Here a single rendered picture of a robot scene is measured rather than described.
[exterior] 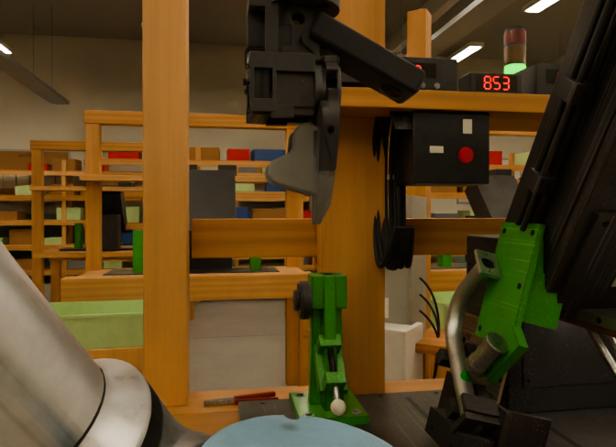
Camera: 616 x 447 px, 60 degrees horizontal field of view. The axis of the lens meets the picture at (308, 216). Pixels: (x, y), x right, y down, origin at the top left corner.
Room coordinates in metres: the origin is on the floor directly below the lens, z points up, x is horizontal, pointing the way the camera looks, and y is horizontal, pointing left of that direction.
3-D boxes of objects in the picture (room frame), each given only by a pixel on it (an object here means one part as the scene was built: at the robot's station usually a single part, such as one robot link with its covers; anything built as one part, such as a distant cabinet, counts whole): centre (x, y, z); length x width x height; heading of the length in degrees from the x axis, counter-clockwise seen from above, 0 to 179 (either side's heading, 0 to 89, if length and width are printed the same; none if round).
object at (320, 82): (0.50, 0.01, 1.43); 0.09 x 0.08 x 0.12; 99
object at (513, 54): (1.30, -0.50, 1.67); 0.05 x 0.05 x 0.05
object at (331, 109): (0.48, -0.01, 1.37); 0.05 x 0.02 x 0.09; 9
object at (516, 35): (1.30, -0.50, 1.71); 0.05 x 0.05 x 0.04
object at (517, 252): (0.91, -0.37, 1.17); 0.13 x 0.12 x 0.20; 99
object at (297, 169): (0.49, 0.01, 1.33); 0.06 x 0.03 x 0.09; 99
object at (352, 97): (1.24, -0.39, 1.52); 0.90 x 0.25 x 0.04; 99
